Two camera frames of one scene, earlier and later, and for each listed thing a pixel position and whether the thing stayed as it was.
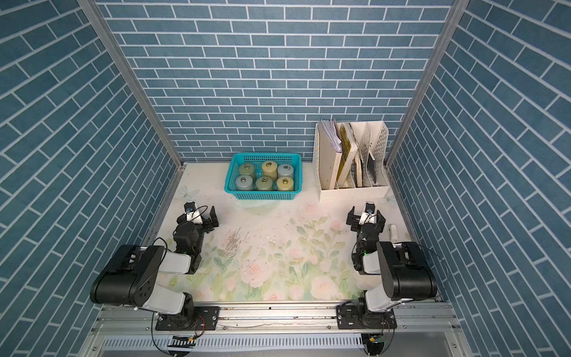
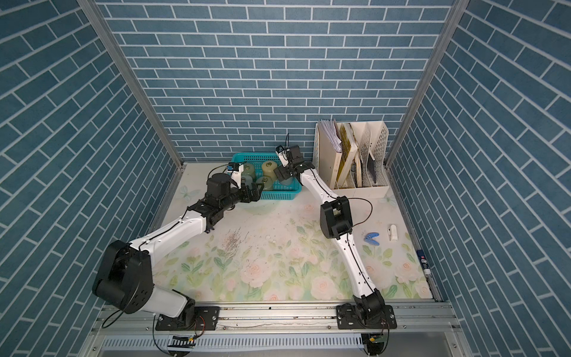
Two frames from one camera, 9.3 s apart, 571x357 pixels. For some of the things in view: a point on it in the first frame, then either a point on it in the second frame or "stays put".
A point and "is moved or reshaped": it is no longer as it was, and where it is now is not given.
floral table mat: (272, 249) stays put
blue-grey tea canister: (244, 182) stays put
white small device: (392, 233) stays put
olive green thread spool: (270, 169) stays put
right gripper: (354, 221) -> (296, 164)
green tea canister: (264, 183) stays put
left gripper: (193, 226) -> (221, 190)
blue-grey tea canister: (285, 169) is moved or reshaped
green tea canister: (247, 169) stays put
